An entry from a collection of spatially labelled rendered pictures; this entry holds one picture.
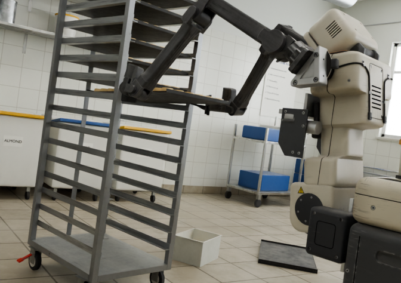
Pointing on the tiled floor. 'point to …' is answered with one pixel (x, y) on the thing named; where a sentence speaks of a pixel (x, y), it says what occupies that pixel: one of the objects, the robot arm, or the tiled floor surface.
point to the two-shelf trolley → (260, 168)
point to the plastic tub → (196, 247)
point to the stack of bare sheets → (286, 256)
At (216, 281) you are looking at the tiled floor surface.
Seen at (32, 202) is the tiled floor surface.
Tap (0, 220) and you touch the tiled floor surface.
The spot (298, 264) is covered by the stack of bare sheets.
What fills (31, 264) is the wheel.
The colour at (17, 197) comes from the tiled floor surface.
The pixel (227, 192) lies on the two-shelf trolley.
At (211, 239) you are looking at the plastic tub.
